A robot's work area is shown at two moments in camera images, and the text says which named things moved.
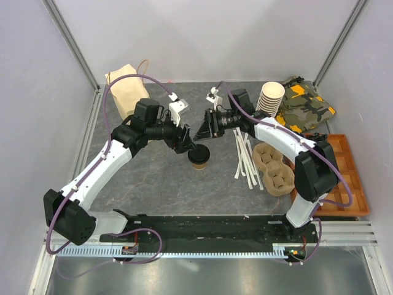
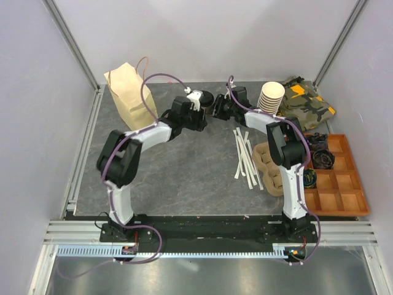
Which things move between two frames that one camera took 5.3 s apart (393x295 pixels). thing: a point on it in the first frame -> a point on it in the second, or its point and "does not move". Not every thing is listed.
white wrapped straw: (245, 158) does not move
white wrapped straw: (241, 155) does not move
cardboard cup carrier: (277, 176) does not move
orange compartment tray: (338, 147) does not move
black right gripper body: (213, 117) -> (221, 109)
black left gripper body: (177, 142) -> (194, 123)
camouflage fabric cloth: (301, 109) does not move
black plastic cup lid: (199, 155) -> (206, 98)
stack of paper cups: (270, 98) does not move
